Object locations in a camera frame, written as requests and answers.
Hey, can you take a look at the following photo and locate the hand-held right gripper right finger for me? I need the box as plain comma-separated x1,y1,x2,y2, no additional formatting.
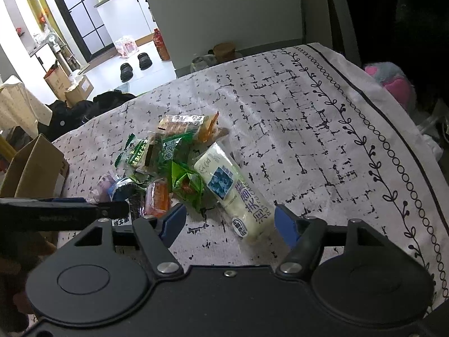
274,204,392,278

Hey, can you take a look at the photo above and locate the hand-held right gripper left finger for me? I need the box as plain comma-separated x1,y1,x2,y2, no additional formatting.
72,203,187,278

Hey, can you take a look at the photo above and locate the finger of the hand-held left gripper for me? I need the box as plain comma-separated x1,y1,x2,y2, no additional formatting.
0,198,130,233

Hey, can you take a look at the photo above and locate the orange snack packet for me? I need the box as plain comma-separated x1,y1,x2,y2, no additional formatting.
143,179,173,219

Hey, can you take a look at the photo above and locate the dark seaweed packet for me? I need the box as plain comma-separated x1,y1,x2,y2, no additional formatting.
111,177,150,227

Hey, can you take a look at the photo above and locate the purple snack packet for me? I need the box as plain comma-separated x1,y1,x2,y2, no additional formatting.
88,173,118,203

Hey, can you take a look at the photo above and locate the white long packet blue label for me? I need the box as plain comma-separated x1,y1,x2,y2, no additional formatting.
193,142,261,248

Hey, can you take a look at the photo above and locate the green and white snack packet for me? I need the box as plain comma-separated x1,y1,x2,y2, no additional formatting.
115,131,194,177

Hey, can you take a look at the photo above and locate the brown biscuit packet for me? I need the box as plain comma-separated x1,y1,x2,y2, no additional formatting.
157,111,220,144

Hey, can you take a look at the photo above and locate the person's left hand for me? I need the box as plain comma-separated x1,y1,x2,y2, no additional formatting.
0,249,48,331

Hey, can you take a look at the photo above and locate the black jacket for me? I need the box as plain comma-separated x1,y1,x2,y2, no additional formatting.
47,100,93,141

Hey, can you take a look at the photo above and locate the cream dotted cloth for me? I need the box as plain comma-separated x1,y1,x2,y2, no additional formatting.
0,75,53,130

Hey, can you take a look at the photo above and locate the black bag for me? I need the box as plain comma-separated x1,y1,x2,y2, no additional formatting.
92,91,138,120

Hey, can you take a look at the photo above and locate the plain cardboard box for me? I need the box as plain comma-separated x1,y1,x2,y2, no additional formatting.
64,75,94,106

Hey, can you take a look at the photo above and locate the printed cardboard box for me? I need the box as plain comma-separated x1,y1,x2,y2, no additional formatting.
43,66,72,102

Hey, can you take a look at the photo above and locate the clear plastic bag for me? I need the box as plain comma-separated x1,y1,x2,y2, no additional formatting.
190,55,216,74

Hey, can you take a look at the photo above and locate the white standing fan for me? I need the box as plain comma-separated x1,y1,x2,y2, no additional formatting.
45,32,68,64

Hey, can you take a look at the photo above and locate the pink plush toy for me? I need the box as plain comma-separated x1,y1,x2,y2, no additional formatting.
363,61,417,111

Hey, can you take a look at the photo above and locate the pink plastic bag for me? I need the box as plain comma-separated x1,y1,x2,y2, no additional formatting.
114,36,138,58

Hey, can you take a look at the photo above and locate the black framed glass door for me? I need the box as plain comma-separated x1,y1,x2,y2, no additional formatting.
45,0,117,62

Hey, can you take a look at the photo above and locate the white cabinet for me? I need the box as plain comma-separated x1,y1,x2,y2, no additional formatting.
94,0,152,48

